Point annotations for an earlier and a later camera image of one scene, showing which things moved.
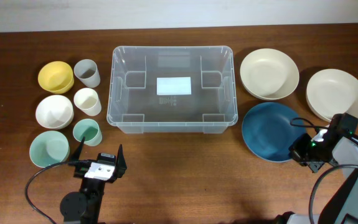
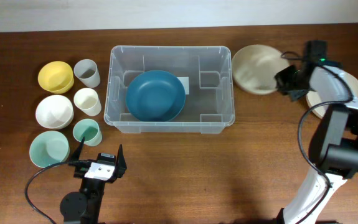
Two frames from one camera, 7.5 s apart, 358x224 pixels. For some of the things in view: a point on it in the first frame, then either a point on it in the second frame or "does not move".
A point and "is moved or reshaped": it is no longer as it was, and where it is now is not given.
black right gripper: x=296 y=152 to x=281 y=84
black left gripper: x=120 y=166 does not move
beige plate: x=269 y=74 is moved or reshaped
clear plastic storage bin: x=169 y=89 does not move
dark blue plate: x=268 y=132 to x=155 y=96
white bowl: x=54 y=112 does not move
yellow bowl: x=56 y=77 does not move
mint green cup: x=89 y=129 does not move
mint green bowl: x=48 y=147 does not move
